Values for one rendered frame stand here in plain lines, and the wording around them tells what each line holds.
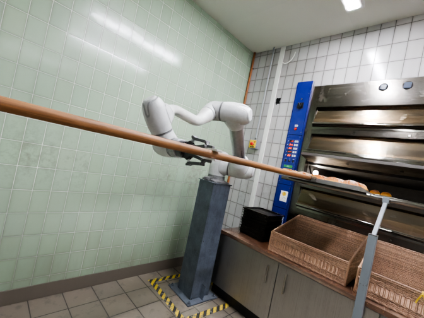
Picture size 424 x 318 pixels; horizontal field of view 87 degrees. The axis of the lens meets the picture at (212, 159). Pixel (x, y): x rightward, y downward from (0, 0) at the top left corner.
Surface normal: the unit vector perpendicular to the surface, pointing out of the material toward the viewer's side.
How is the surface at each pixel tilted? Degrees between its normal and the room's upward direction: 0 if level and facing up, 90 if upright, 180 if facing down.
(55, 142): 90
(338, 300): 90
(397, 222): 70
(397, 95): 90
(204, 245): 90
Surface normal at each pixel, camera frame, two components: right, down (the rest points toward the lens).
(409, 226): -0.58, -0.48
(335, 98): -0.69, -0.15
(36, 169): 0.69, 0.14
